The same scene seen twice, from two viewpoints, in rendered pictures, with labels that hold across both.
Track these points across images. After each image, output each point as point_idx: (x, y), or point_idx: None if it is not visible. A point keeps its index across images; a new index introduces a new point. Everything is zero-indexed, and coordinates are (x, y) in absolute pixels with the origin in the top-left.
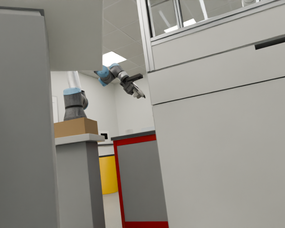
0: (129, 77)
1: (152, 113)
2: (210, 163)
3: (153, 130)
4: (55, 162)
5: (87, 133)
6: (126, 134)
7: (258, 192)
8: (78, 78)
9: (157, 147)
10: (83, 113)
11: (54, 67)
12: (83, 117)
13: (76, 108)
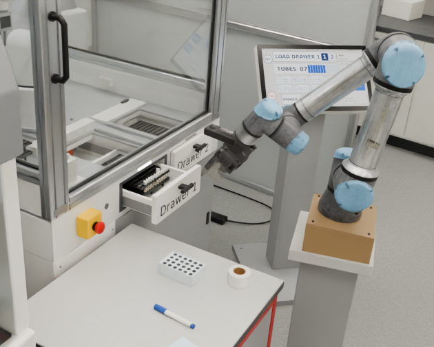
0: (233, 131)
1: (199, 187)
2: None
3: (186, 244)
4: (283, 168)
5: (302, 211)
6: (243, 265)
7: None
8: (358, 133)
9: (213, 184)
10: (322, 194)
11: None
12: (314, 193)
13: None
